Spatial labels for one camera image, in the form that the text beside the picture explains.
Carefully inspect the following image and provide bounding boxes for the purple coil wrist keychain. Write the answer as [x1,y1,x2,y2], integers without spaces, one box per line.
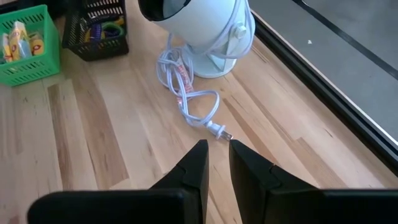
[90,23,103,42]

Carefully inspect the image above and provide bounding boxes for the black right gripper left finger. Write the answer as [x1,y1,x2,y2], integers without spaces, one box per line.
[27,139,210,224]

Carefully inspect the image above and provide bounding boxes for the yellow crayon pack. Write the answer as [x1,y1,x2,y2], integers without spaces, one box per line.
[8,21,32,62]
[27,32,45,57]
[1,32,13,63]

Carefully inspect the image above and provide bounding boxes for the black coil wrist keychain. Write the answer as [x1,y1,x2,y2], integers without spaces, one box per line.
[81,14,110,26]

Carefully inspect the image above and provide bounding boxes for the green coil wrist keychain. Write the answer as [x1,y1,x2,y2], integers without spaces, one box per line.
[101,21,126,37]

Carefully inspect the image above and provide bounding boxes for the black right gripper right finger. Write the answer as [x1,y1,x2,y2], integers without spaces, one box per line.
[229,139,398,224]

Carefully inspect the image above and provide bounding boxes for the white desk lamp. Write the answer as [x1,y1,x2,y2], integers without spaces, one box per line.
[137,0,256,79]

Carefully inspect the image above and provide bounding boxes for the green plastic basket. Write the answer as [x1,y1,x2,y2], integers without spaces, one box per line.
[0,4,61,87]

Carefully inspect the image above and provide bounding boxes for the black plastic basket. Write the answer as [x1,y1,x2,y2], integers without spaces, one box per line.
[61,0,130,62]

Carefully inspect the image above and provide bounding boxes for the white lamp power cable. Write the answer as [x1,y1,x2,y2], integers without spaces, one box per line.
[155,32,234,141]

